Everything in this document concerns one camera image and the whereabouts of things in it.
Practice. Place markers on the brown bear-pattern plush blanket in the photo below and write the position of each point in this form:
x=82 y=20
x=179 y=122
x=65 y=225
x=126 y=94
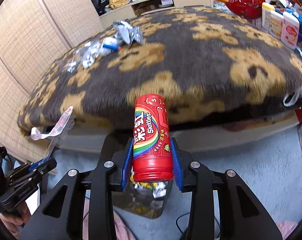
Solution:
x=209 y=66

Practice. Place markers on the red Skittles candy tube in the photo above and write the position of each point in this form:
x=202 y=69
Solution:
x=152 y=160

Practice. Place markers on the clear and silver plastic wrappers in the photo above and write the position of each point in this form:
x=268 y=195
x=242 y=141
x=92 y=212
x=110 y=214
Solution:
x=125 y=34

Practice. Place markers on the beige wooden TV cabinet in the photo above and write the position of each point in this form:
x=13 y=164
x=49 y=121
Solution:
x=144 y=7

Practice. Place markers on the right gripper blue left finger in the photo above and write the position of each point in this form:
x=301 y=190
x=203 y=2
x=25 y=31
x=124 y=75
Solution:
x=60 y=214

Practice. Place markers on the woven beige folding screen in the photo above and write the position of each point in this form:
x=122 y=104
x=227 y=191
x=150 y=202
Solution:
x=33 y=34

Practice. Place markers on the yellow wrapper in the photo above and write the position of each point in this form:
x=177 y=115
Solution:
x=144 y=186

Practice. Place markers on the red openwork basket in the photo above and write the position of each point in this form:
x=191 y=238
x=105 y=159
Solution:
x=250 y=9

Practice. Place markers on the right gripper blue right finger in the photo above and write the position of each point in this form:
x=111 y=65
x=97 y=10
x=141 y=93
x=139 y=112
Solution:
x=242 y=215

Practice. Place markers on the person's left hand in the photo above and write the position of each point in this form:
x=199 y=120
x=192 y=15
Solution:
x=13 y=221

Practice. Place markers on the white plastic bag handle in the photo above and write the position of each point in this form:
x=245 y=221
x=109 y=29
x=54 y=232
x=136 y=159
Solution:
x=290 y=99

